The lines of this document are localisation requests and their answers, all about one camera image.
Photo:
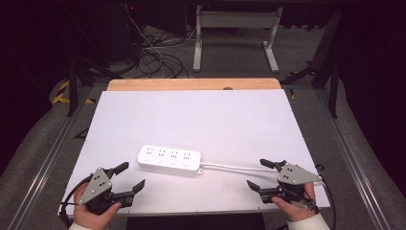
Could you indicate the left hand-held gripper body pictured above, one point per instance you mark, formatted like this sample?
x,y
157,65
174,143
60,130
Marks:
x,y
95,187

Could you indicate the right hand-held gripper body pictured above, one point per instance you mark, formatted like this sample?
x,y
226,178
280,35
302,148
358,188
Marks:
x,y
295,175

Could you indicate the white power strip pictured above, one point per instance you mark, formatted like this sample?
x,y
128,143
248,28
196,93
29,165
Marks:
x,y
169,158

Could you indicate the person's left hand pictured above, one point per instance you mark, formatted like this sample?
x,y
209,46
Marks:
x,y
83,215

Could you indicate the person's right hand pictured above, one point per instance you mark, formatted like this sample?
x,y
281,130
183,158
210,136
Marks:
x,y
298,209

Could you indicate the yellow black hazard tape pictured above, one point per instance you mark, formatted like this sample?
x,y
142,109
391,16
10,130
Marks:
x,y
62,94

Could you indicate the black metal stand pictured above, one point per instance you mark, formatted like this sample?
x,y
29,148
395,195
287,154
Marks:
x,y
328,67
75,80

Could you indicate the wooden board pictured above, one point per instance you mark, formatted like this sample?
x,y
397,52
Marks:
x,y
191,84

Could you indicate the dark equipment box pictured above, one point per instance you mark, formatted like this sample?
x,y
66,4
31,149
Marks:
x,y
123,28

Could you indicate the aluminium floor rail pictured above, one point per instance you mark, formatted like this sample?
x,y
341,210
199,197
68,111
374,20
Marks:
x,y
351,159
51,153

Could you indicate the white metal table frame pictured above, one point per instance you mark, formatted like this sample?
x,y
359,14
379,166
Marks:
x,y
236,20

